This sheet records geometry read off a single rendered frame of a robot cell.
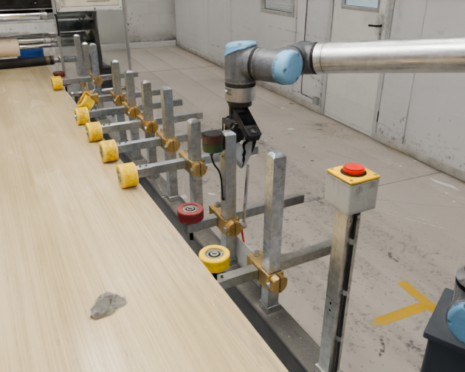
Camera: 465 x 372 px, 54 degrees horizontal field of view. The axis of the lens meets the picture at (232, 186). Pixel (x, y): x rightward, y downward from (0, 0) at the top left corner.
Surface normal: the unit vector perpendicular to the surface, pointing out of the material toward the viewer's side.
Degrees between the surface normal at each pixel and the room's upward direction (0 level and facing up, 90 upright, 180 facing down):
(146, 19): 90
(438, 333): 0
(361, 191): 90
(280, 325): 0
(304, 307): 0
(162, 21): 90
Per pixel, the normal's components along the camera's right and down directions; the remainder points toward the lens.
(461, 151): -0.91, 0.18
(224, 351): 0.00, -0.90
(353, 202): 0.47, 0.39
